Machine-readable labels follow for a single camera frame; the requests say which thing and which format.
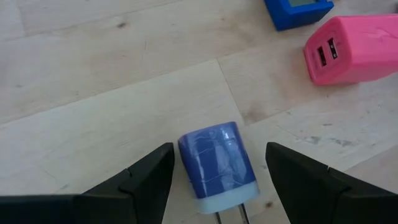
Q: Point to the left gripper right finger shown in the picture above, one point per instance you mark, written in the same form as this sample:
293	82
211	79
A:
304	186

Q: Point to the blue box with display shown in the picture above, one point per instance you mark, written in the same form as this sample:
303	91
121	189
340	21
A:
295	14

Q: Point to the pink USB charger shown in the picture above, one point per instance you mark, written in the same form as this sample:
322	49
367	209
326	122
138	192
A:
354	49

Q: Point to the blue charger with white base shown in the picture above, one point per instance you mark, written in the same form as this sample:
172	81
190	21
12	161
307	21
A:
217	165

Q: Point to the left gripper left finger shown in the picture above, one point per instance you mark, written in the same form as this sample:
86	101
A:
146	186

